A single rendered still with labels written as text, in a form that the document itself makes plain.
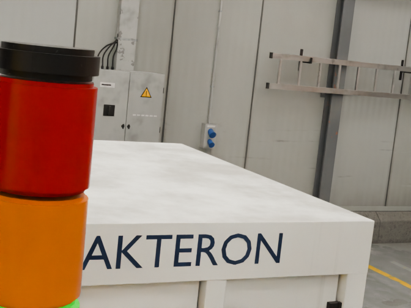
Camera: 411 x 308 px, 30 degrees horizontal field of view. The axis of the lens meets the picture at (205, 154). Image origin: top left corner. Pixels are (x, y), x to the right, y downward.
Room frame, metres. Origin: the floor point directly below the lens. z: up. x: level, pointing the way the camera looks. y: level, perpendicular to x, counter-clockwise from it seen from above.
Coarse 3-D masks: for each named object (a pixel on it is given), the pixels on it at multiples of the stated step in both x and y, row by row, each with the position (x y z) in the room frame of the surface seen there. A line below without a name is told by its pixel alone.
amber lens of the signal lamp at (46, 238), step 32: (0, 192) 0.36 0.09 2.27; (0, 224) 0.35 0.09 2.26; (32, 224) 0.34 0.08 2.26; (64, 224) 0.35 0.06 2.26; (0, 256) 0.35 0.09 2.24; (32, 256) 0.34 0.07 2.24; (64, 256) 0.35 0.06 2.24; (0, 288) 0.35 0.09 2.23; (32, 288) 0.35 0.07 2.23; (64, 288) 0.35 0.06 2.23
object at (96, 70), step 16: (0, 48) 0.35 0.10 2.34; (16, 48) 0.35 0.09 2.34; (32, 48) 0.35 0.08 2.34; (48, 48) 0.35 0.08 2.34; (64, 48) 0.35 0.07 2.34; (80, 48) 0.38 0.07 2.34; (0, 64) 0.35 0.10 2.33; (16, 64) 0.35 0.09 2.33; (32, 64) 0.34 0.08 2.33; (48, 64) 0.34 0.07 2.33; (64, 64) 0.35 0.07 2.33; (80, 64) 0.35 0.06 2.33; (96, 64) 0.36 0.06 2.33; (64, 80) 0.35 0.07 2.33; (80, 80) 0.36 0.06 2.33
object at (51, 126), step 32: (0, 96) 0.35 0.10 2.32; (32, 96) 0.34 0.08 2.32; (64, 96) 0.35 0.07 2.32; (96, 96) 0.37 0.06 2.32; (0, 128) 0.35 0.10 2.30; (32, 128) 0.34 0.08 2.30; (64, 128) 0.35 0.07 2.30; (0, 160) 0.35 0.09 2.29; (32, 160) 0.34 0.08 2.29; (64, 160) 0.35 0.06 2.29; (32, 192) 0.34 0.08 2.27; (64, 192) 0.35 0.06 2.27
